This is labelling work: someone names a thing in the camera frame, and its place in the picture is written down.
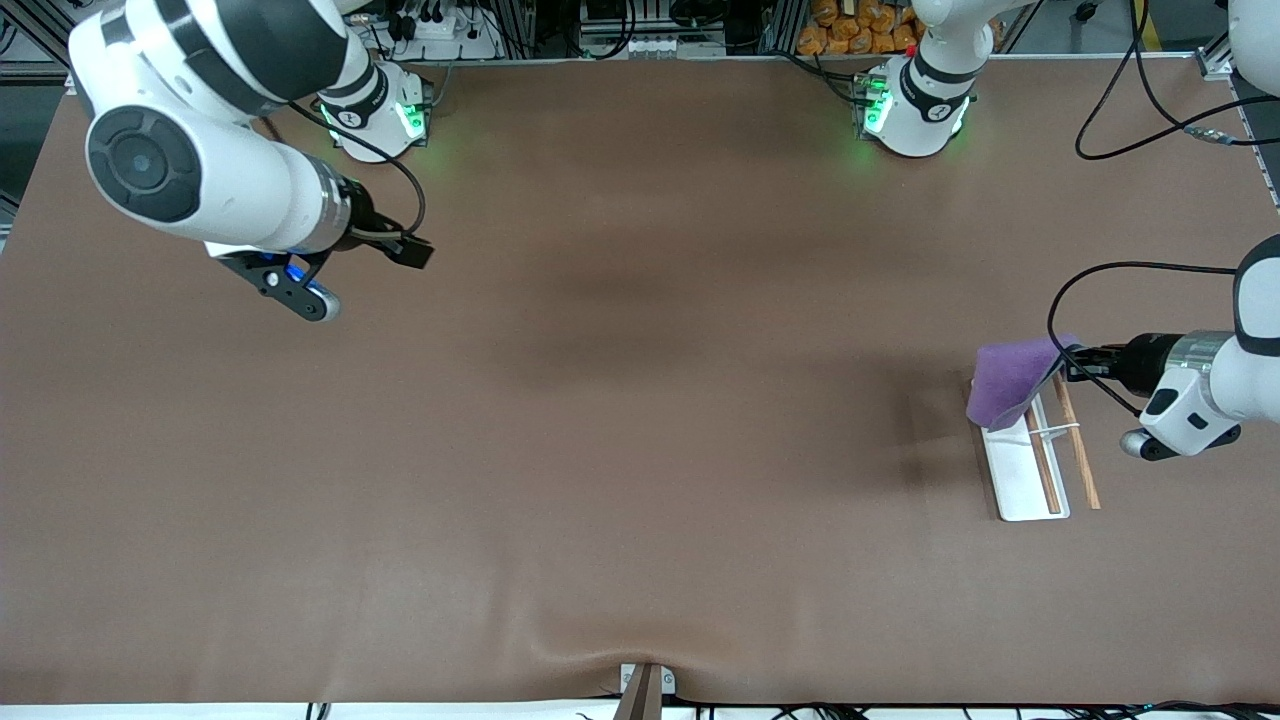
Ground white rack with wooden bars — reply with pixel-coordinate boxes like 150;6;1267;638
970;372;1102;523

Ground aluminium frame profile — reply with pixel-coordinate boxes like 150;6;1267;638
0;0;96;83
1197;35;1239;81
490;0;541;57
760;0;807;57

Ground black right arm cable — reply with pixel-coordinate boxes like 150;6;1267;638
262;98;429;246

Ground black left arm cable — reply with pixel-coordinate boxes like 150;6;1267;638
1046;0;1280;419

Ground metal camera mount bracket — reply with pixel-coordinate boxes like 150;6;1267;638
612;662;676;720

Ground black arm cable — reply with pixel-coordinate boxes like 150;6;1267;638
1046;0;1280;419
262;98;429;246

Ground white power strip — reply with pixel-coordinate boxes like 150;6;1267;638
385;5;501;61

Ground purple and grey towel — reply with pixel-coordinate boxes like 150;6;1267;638
965;335;1083;433

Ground orange packaged goods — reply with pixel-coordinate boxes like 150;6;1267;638
797;0;1003;57

